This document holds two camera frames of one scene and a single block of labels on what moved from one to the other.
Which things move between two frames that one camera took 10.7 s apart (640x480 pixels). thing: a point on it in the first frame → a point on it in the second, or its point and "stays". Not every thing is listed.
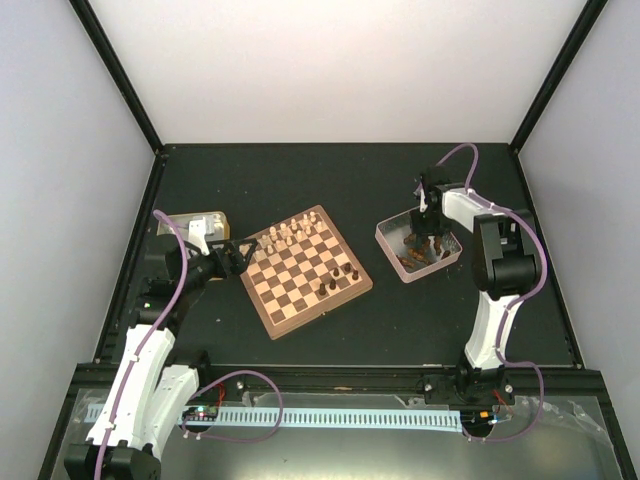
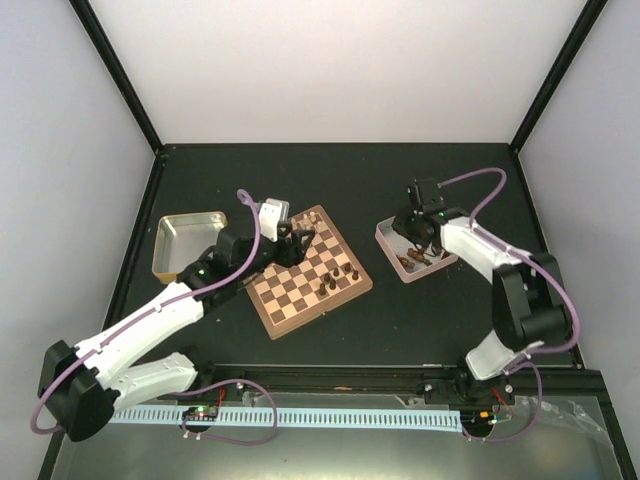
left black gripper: [238, 265] → [292, 253]
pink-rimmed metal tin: [412, 255] stays
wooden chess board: [300, 271] stays
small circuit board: [201, 413] stays
